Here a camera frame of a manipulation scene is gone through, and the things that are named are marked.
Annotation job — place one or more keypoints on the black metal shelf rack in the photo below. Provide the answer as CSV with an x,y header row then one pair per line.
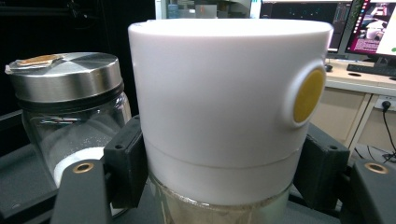
x,y
18,183

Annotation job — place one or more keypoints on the dark computer monitor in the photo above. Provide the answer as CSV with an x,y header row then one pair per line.
x,y
295,15

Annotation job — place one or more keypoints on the black keyboard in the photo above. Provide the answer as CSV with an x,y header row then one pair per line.
x,y
367,70

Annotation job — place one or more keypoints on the white wall power socket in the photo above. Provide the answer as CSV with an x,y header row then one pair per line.
x,y
378,104

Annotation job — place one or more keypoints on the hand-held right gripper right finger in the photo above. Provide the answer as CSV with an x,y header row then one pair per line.
x,y
323,168

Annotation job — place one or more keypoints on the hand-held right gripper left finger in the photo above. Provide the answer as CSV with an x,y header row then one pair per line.
x,y
126,161

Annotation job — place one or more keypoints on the black computer mouse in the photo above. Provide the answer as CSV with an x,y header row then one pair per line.
x,y
328,67

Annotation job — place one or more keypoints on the glass jar with metal lid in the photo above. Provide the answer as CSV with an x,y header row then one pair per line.
x,y
68,81

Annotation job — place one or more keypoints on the bright computer monitor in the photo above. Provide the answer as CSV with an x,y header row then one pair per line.
x,y
369,37

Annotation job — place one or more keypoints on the light wooden desk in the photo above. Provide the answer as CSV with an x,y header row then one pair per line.
x,y
342,81

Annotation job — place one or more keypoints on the background shelf with boxes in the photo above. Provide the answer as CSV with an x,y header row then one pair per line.
x,y
205,11

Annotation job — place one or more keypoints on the tan tape piece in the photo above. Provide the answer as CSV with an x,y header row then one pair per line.
x,y
39,60

